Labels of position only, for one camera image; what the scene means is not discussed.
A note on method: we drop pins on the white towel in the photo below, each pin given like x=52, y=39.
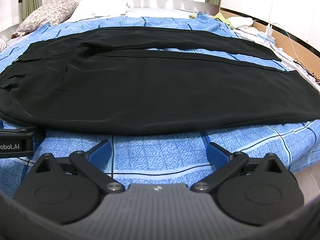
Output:
x=240, y=21

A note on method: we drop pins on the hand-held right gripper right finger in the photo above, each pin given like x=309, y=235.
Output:
x=216, y=151

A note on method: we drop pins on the green cloth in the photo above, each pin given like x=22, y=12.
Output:
x=220, y=17

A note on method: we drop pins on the black pants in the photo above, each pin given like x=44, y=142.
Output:
x=150, y=87

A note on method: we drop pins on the blue checked blanket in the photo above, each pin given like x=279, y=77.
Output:
x=155, y=152

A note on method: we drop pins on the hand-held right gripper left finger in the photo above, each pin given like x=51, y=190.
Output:
x=103, y=150

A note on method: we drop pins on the white pillow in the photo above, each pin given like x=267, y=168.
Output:
x=100, y=8

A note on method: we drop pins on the floral pillow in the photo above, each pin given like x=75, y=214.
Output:
x=47, y=15

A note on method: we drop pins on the white charger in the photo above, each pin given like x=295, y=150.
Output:
x=270, y=30

